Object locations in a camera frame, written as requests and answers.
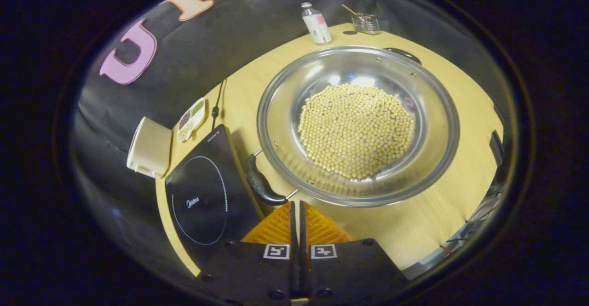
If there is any black power cable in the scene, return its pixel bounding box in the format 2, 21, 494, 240
211, 80, 227, 132

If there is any dark object at table edge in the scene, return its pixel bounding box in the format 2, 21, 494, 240
489, 130, 505, 167

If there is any clear bottle with pink label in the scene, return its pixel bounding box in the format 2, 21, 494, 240
301, 2, 332, 45

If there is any black induction cooktop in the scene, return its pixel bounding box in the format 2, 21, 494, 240
165, 124, 265, 251

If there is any wire mesh utensil holder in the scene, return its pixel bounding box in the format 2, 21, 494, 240
351, 13, 381, 35

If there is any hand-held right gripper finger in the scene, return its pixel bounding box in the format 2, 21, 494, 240
299, 201, 410, 305
198, 201, 298, 306

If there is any white boxy kitchen appliance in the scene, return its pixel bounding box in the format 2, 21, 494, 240
127, 116, 173, 179

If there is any pile of yellow soybeans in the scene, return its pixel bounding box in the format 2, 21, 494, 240
298, 83, 416, 180

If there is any stainless steel pot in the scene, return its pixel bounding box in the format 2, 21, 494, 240
245, 45, 461, 208

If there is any white sectioned grain dish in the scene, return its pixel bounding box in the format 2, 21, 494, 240
177, 97, 207, 142

